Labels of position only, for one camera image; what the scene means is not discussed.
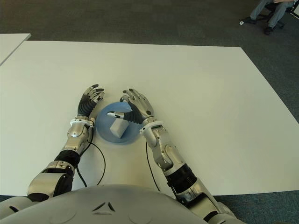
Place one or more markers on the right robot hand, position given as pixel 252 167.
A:
pixel 142 107

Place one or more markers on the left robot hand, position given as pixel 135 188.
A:
pixel 86 107

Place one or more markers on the white charger block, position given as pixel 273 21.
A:
pixel 118 128

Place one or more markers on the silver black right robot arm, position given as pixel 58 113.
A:
pixel 165 149

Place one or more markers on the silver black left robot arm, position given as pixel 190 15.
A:
pixel 76 135

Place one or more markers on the blue plastic plate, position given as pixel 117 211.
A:
pixel 104 130

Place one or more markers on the white side table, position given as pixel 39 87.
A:
pixel 11 45

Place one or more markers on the grey robot torso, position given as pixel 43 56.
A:
pixel 116 205

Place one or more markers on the black office chair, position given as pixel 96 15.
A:
pixel 262 16

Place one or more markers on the seated person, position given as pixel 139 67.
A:
pixel 275 14

